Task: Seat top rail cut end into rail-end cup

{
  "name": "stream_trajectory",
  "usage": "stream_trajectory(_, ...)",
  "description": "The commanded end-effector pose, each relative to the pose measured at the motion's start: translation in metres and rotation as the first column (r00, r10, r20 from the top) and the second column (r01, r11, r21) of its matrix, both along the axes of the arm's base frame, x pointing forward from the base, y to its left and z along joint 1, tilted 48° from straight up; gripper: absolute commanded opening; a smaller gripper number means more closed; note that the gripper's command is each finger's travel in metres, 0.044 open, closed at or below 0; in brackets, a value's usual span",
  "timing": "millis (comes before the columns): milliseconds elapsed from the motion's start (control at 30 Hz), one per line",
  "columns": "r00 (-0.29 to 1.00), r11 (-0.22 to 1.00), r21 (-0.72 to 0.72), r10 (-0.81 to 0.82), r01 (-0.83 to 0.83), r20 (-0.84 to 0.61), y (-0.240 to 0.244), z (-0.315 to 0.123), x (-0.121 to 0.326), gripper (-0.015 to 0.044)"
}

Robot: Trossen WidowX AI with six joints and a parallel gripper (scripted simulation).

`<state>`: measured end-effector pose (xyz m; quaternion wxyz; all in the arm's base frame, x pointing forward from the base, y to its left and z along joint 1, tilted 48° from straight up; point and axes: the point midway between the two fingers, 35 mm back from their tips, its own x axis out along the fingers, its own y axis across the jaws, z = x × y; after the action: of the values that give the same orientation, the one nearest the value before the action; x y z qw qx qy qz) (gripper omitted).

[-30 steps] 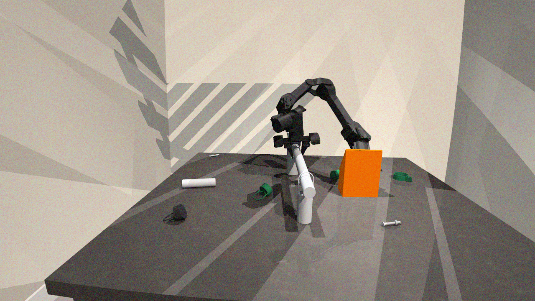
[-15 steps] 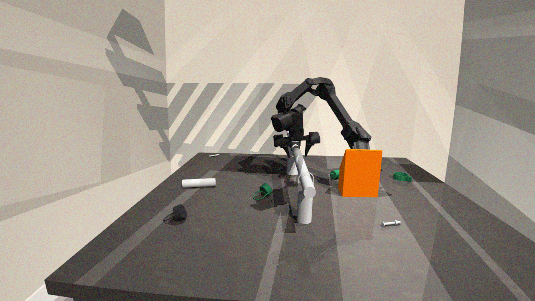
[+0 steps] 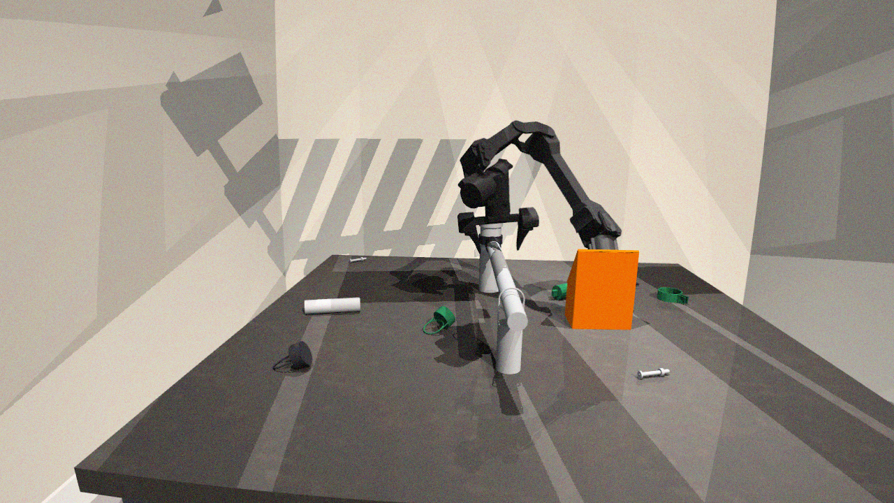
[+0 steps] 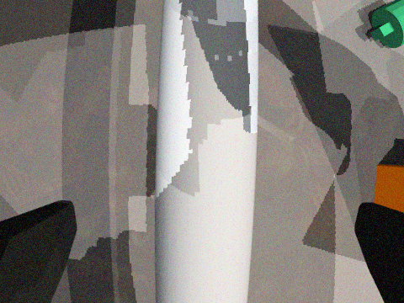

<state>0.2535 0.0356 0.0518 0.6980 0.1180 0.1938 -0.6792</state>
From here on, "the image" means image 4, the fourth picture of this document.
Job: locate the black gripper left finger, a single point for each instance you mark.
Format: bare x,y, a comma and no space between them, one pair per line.
34,249

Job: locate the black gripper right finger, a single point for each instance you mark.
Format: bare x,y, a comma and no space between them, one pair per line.
380,234

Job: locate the grey metal pipe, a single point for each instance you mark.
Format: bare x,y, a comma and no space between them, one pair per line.
206,150

